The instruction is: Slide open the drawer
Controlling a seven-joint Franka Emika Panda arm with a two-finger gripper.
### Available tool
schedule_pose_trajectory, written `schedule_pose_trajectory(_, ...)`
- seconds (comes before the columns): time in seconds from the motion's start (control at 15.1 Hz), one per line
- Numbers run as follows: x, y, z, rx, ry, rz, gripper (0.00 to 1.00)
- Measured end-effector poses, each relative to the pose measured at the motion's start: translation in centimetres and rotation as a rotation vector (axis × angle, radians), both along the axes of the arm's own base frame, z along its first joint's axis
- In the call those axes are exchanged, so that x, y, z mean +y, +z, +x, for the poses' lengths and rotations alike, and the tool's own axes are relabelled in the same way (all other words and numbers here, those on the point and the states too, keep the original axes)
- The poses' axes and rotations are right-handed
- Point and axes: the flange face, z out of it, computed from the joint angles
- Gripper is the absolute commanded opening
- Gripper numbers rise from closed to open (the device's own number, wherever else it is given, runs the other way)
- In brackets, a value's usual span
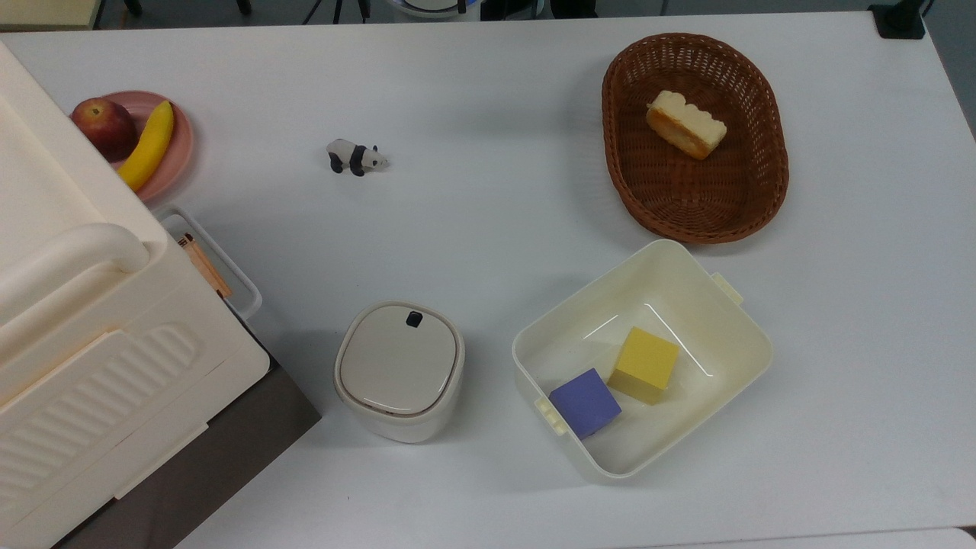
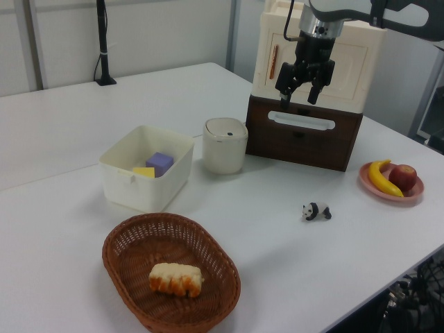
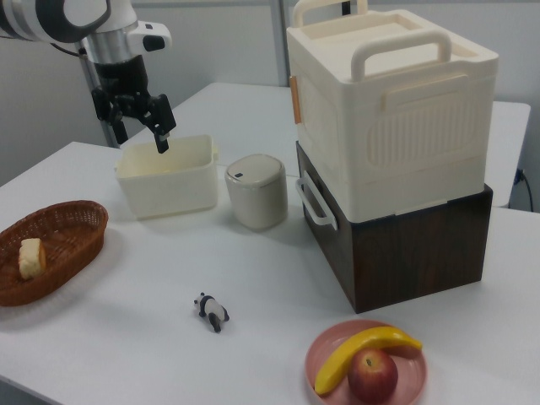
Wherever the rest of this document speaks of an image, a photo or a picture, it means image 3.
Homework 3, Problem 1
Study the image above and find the tan wooden door handle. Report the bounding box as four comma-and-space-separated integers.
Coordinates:
290, 74, 304, 127

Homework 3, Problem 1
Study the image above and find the yellow banana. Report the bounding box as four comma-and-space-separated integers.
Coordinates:
314, 326, 424, 397

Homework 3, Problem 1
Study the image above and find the panda figurine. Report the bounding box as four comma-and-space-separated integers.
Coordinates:
193, 291, 230, 333

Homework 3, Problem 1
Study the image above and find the brown wicker basket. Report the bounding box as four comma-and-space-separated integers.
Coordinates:
0, 200, 110, 308

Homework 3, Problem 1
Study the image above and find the pink plate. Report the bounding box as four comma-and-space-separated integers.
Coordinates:
305, 319, 429, 405

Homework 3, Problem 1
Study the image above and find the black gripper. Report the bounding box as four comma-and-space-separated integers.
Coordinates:
91, 57, 177, 155

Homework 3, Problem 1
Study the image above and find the small cream trash bin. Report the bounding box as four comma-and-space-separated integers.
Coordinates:
224, 154, 289, 231

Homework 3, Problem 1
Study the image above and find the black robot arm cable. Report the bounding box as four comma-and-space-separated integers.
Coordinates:
49, 40, 92, 58

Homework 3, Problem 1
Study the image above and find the dark wooden drawer white handle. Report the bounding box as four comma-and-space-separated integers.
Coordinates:
294, 141, 355, 275

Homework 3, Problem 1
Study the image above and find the cream plastic open bin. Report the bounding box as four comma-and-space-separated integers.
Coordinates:
114, 133, 220, 220

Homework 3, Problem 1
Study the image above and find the black power cable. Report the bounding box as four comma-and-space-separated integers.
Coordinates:
515, 168, 533, 210

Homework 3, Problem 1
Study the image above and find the yellow bread slice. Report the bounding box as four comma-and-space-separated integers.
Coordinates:
18, 237, 47, 280

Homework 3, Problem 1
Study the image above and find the dark wooden drawer casing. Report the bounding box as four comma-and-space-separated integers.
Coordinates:
294, 141, 494, 315

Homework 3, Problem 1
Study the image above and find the red apple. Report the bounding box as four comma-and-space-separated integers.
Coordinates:
347, 348, 399, 404

